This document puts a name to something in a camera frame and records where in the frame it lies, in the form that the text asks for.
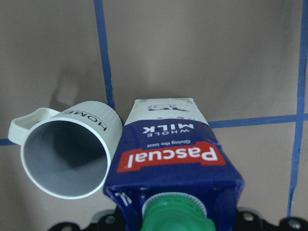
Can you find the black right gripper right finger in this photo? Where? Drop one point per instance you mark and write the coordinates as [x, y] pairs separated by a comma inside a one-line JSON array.
[[249, 219]]

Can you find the white mug grey inside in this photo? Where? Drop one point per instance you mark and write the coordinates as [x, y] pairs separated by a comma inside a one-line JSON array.
[[68, 154]]

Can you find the blue white milk carton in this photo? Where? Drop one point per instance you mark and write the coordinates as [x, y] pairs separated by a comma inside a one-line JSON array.
[[169, 172]]

